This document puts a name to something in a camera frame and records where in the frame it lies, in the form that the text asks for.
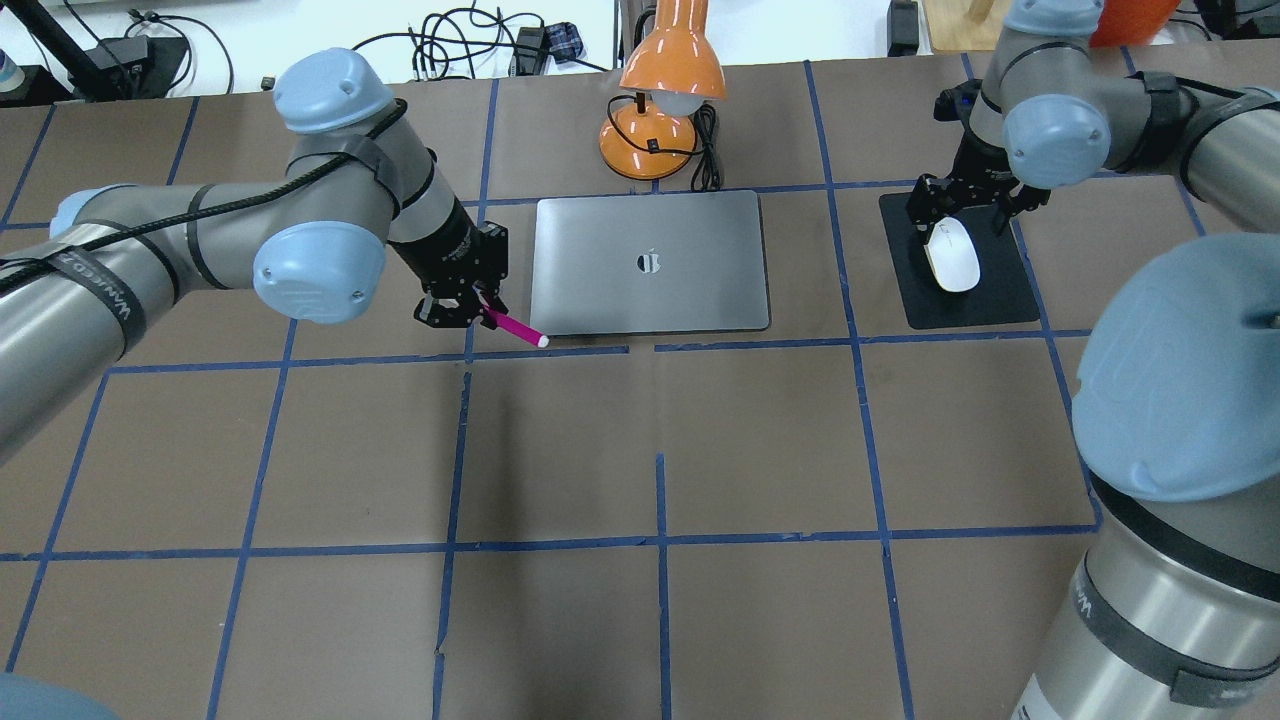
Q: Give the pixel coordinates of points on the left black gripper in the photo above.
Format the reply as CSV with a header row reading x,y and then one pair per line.
x,y
443,252

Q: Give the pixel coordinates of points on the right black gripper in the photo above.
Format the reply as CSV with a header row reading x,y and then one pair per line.
x,y
978,162

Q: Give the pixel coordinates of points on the pink marker pen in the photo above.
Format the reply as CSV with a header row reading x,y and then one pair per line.
x,y
519,330

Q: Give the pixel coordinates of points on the white computer mouse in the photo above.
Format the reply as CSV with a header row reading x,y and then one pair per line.
x,y
952,257

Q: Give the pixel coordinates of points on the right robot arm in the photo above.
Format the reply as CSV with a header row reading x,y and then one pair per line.
x,y
1172,612

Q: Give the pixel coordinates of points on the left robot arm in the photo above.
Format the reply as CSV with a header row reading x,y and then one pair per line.
x,y
312,247

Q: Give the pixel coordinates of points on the black mousepad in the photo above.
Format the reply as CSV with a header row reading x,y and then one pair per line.
x,y
1001,293

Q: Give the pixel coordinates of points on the silver laptop notebook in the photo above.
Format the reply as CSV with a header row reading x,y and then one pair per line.
x,y
661,263

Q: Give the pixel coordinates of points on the wooden stand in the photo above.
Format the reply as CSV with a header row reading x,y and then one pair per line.
x,y
955,27

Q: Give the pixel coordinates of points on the black power adapter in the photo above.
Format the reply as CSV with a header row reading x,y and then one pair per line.
x,y
902,28

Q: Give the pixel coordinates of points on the orange desk lamp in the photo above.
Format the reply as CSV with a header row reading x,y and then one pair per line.
x,y
662,118

